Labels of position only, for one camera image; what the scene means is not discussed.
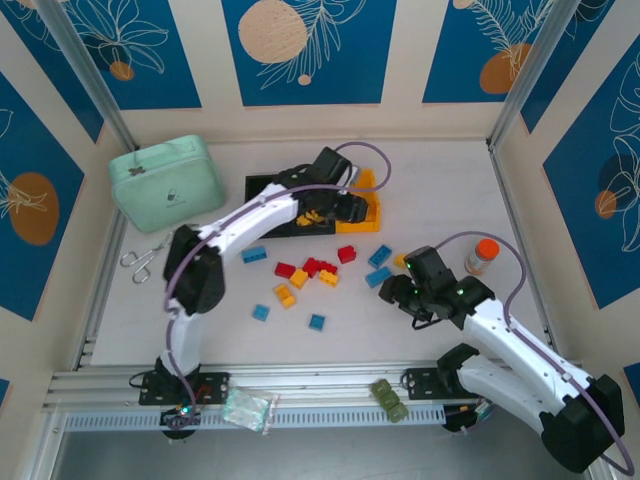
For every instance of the blue lego brick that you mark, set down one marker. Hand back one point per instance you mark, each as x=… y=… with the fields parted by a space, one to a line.
x=380 y=256
x=378 y=276
x=317 y=322
x=254 y=255
x=260 y=312

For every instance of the yellow lego brick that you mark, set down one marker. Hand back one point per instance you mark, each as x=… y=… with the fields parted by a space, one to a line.
x=314 y=216
x=303 y=219
x=328 y=279
x=284 y=295
x=298 y=278
x=400 y=259

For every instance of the red lego brick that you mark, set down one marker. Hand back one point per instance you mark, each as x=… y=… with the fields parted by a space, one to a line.
x=314 y=266
x=347 y=254
x=283 y=270

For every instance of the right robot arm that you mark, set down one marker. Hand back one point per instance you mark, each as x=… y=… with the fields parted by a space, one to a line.
x=585 y=425

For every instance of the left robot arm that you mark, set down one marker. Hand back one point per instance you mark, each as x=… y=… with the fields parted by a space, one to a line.
x=265 y=220

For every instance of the yellow plastic bin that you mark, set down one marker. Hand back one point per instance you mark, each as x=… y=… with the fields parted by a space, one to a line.
x=357 y=227

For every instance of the orange lid jar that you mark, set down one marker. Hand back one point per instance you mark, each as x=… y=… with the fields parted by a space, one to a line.
x=485 y=252

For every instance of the olive green block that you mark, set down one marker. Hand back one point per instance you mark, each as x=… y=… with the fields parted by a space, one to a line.
x=397 y=412
x=381 y=389
x=388 y=400

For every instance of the mint green zip case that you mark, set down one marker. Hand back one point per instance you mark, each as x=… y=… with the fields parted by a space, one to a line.
x=165 y=185

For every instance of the clear plastic bag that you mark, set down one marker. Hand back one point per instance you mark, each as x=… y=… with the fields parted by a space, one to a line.
x=247 y=410

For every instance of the metal scissor tongs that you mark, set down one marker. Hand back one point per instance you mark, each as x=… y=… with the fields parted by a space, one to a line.
x=145 y=260

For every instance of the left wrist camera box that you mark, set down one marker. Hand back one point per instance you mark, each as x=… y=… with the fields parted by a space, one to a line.
x=354 y=175

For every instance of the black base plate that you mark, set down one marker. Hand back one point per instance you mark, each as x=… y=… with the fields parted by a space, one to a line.
x=215 y=387
x=420 y=382

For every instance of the aluminium side rail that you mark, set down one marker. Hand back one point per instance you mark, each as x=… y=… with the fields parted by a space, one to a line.
x=104 y=280
x=506 y=190

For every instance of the aluminium table rail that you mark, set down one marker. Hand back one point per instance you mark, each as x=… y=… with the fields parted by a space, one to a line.
x=320 y=380

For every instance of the aluminium frame post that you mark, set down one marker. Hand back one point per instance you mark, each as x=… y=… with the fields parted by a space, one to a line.
x=531 y=75
x=91 y=75

